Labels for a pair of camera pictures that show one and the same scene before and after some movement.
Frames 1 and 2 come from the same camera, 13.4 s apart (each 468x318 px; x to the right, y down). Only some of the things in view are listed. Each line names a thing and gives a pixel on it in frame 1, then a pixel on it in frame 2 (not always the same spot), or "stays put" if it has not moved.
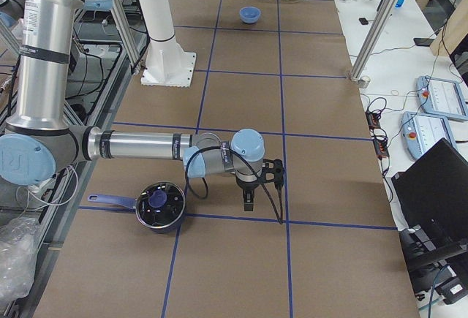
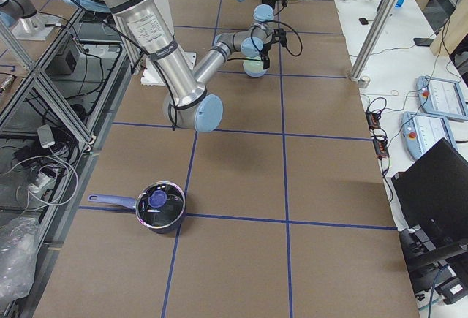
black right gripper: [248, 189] → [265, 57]
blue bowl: [249, 14] → [256, 74]
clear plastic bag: [18, 250] stays put
